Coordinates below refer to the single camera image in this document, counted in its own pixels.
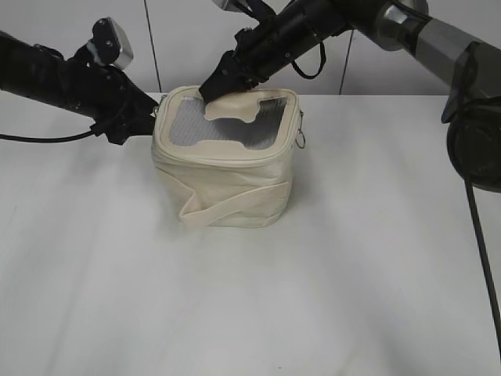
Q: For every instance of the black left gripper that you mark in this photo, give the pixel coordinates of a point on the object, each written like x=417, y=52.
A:
x=104, y=93

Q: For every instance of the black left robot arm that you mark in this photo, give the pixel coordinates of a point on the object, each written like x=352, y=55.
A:
x=35, y=72

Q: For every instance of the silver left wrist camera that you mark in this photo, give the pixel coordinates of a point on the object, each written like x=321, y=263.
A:
x=109, y=44

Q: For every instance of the cream canvas zipper bag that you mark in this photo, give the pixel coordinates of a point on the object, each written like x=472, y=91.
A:
x=227, y=163

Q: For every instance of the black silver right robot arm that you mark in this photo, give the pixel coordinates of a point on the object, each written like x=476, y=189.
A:
x=469, y=66

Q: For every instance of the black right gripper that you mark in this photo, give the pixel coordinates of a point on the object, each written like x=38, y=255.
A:
x=259, y=54

